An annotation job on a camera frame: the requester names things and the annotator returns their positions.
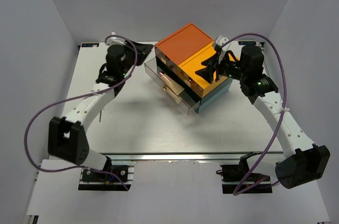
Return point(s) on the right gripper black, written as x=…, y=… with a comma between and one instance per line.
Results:
x=212, y=64

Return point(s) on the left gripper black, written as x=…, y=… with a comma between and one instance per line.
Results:
x=143, y=51

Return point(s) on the peach tube rose cap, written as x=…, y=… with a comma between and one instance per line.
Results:
x=165, y=78

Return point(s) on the clear wide drawer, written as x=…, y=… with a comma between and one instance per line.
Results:
x=187, y=104

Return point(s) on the beige tube gold cap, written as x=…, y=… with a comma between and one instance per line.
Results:
x=175, y=87

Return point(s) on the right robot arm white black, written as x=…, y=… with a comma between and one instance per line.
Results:
x=304, y=160

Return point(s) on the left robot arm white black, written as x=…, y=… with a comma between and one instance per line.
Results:
x=67, y=138

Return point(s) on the dark grey drawer box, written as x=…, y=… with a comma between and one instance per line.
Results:
x=190, y=92

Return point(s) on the teal drawer box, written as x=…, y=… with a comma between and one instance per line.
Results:
x=213, y=95

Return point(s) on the dark orange drawer box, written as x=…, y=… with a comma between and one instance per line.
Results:
x=182, y=44

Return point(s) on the blue label sticker right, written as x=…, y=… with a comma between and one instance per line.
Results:
x=246, y=43

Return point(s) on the blue label sticker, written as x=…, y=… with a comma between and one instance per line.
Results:
x=246, y=43
x=89, y=45

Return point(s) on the blue label sticker left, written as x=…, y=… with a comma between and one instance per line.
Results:
x=89, y=45

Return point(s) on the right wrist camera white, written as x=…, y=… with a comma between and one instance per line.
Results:
x=221, y=44

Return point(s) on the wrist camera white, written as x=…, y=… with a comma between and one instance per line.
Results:
x=221, y=44
x=112, y=40

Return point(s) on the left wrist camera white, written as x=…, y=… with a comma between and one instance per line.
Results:
x=112, y=40

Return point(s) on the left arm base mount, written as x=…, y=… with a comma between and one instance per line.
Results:
x=119, y=179

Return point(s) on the aluminium rail lower left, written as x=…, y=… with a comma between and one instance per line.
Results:
x=31, y=219

